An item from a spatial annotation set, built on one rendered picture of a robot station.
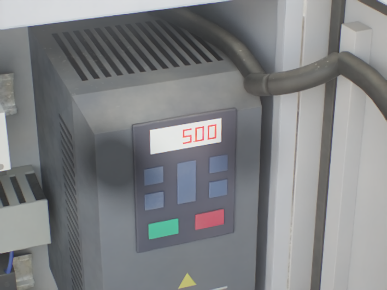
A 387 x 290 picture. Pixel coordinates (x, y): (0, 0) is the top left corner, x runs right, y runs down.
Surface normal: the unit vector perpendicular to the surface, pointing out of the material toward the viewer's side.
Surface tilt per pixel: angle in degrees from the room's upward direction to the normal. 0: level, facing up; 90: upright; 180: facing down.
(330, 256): 90
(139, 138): 90
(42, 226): 90
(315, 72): 57
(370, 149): 90
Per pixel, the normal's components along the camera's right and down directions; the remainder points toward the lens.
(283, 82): -0.47, 0.01
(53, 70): -0.94, 0.17
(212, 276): 0.35, 0.44
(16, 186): 0.00, -0.88
